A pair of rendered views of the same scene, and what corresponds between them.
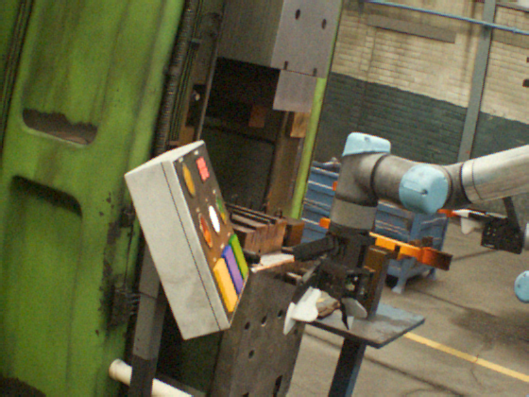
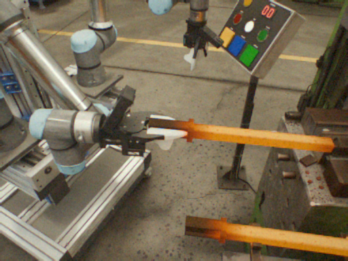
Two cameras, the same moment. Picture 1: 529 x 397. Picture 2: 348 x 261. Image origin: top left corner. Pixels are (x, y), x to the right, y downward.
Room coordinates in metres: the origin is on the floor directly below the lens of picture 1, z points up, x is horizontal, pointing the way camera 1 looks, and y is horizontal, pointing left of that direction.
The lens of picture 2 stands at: (2.28, -0.68, 1.55)
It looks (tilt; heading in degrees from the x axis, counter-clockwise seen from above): 42 degrees down; 157
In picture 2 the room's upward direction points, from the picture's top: straight up
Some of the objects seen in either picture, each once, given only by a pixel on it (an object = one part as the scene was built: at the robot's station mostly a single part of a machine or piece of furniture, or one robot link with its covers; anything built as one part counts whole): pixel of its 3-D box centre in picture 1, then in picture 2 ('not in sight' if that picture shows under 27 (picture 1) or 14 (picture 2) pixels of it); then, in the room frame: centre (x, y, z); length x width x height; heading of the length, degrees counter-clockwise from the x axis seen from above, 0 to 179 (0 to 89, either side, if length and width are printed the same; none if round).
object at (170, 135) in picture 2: not in sight; (166, 140); (1.85, -0.52, 1.10); 0.09 x 0.03 x 0.06; 60
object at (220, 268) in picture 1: (223, 285); (226, 37); (1.22, 0.04, 1.01); 0.07 x 0.05 x 0.07; 178
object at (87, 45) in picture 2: not in sight; (85, 47); (1.02, -0.60, 0.98); 0.13 x 0.12 x 0.14; 136
